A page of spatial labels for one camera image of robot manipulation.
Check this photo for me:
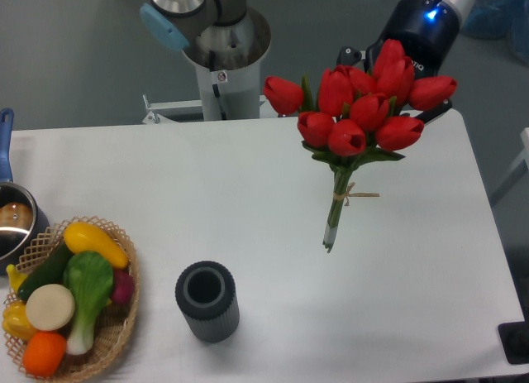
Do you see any blue handled saucepan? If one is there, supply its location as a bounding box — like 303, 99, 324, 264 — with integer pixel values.
1, 108, 49, 275

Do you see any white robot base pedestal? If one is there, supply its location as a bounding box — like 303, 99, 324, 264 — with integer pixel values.
142, 8, 274, 125

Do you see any dark grey ribbed vase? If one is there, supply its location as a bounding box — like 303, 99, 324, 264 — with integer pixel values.
174, 261, 240, 343

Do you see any purple red radish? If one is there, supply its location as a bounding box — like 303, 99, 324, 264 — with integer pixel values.
110, 270, 135, 305

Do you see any yellow bell pepper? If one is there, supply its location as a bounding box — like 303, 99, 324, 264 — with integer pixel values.
2, 300, 38, 342

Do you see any green bok choy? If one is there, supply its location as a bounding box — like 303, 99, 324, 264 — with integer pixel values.
63, 251, 113, 356

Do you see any yellow squash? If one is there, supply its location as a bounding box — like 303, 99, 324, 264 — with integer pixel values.
63, 222, 129, 269

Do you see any black device at edge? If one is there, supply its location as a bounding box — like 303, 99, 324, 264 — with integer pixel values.
498, 322, 528, 365

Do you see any white furniture leg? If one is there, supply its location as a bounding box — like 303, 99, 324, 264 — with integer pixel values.
488, 127, 528, 208

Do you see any red tulip bouquet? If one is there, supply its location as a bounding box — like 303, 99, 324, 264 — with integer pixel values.
264, 40, 457, 251

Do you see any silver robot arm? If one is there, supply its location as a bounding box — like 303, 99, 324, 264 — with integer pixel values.
140, 0, 476, 121

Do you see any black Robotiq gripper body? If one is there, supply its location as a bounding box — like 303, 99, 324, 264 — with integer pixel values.
365, 0, 460, 78

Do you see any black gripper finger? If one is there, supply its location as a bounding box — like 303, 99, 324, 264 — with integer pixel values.
415, 99, 452, 123
337, 45, 367, 72

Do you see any dark green cucumber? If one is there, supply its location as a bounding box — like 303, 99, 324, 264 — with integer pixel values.
17, 242, 74, 302

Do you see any orange fruit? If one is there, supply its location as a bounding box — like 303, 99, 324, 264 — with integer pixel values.
22, 331, 66, 377

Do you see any cream round radish slice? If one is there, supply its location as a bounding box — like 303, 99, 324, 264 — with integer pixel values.
26, 284, 75, 331

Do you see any woven wicker basket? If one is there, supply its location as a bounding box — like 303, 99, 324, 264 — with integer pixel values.
3, 217, 141, 382

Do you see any blue plastic cover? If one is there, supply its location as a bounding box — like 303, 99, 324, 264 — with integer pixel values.
462, 0, 528, 66

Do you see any yellow banana tip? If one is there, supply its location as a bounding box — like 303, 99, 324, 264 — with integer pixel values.
6, 264, 27, 293

